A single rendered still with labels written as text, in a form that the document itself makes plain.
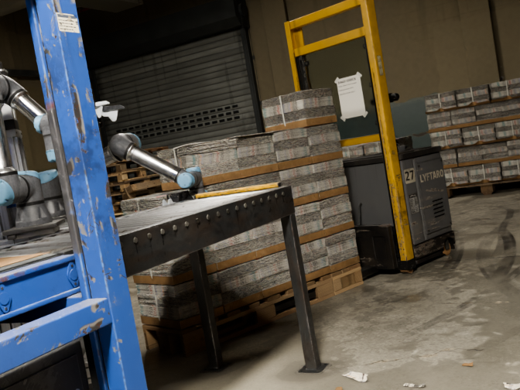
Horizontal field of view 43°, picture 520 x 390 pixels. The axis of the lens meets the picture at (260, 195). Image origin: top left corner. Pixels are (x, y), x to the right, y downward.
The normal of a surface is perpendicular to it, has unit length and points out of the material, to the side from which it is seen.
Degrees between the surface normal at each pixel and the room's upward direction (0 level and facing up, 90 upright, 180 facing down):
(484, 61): 90
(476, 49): 90
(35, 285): 90
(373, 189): 90
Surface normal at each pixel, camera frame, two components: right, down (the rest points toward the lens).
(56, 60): -0.47, 0.14
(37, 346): 0.87, -0.11
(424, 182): 0.67, -0.07
